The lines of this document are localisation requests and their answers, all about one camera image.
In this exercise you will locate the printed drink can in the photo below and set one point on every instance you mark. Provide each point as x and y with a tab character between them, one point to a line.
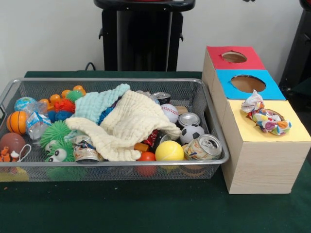
204	146

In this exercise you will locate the small red ball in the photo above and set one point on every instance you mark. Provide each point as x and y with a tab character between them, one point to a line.
147	156

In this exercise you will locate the wooden box with three holes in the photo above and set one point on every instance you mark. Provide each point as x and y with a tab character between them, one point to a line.
262	165

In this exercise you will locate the brown mini football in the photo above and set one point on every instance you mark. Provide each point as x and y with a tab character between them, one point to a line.
12	143

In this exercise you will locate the dark green tablecloth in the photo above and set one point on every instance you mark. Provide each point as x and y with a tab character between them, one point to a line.
303	89
145	206

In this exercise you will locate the white baseball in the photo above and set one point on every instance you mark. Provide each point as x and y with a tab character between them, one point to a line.
170	112

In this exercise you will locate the yellow tennis ball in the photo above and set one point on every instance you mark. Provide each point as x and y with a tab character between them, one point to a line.
169	151

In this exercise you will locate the crushed clear plastic bottle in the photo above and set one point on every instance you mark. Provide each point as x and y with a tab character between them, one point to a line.
36	123

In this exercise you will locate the colourful polka-dot cloth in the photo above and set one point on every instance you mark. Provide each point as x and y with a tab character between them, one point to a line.
269	122

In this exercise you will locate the shallow mesh bin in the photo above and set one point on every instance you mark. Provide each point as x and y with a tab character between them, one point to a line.
109	172

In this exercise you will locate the blue green globe ball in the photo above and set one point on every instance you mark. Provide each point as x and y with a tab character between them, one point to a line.
23	104

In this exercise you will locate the cream knitted cloth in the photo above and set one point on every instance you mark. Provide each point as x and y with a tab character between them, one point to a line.
131	121

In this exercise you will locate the black and white soccer ball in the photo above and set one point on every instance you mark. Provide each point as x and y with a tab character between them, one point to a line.
192	134

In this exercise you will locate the orange mini basketball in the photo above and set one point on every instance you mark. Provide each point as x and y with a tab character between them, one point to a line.
16	122

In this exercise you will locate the black upright panel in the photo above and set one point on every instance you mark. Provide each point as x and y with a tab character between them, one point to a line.
298	48

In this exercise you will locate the light blue knitted cloth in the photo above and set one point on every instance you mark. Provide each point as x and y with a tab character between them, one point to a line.
94	102

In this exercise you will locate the silver drink can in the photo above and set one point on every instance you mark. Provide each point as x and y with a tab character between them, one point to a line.
189	119

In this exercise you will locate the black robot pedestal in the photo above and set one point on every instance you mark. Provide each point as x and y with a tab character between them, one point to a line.
141	43

